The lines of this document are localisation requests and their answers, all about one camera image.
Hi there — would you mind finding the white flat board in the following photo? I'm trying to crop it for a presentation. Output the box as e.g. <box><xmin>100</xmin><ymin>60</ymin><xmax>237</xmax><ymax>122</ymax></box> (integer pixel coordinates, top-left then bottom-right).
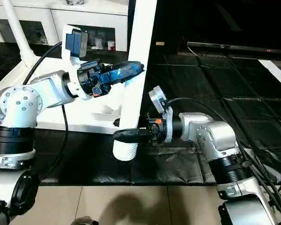
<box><xmin>259</xmin><ymin>60</ymin><xmax>281</xmax><ymax>92</ymax></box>

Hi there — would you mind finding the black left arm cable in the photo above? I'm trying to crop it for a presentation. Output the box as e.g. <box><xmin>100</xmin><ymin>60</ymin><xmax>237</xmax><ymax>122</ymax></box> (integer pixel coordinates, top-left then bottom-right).
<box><xmin>22</xmin><ymin>41</ymin><xmax>72</xmax><ymax>184</ymax></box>

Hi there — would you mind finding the black work mat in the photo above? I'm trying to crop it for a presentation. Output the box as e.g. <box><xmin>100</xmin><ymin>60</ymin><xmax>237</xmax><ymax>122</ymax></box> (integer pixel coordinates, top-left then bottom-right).
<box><xmin>0</xmin><ymin>41</ymin><xmax>281</xmax><ymax>186</ymax></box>

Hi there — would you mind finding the white plastic table leg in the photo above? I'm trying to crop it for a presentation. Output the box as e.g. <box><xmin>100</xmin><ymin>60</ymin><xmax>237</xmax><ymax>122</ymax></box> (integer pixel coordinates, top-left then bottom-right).
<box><xmin>112</xmin><ymin>0</ymin><xmax>158</xmax><ymax>162</ymax></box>
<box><xmin>2</xmin><ymin>0</ymin><xmax>39</xmax><ymax>69</ymax></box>

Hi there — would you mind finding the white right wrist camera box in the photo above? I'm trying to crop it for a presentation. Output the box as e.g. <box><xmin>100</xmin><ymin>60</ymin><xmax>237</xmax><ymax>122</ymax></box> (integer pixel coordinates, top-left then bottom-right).
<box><xmin>148</xmin><ymin>86</ymin><xmax>175</xmax><ymax>142</ymax></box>

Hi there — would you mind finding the black metal bar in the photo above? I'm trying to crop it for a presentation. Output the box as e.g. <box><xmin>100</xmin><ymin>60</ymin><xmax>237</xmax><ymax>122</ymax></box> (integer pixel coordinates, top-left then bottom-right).
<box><xmin>187</xmin><ymin>41</ymin><xmax>281</xmax><ymax>53</ymax></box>

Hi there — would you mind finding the white glass-door cabinet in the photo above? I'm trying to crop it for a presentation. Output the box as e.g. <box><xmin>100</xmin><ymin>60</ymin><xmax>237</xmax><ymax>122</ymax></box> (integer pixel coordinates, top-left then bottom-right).
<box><xmin>0</xmin><ymin>0</ymin><xmax>132</xmax><ymax>52</ymax></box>

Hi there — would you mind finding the white plastic children's table top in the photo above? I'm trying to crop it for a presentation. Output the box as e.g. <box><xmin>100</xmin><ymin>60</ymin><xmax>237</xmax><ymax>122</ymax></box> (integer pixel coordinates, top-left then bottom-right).
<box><xmin>0</xmin><ymin>56</ymin><xmax>142</xmax><ymax>135</ymax></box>

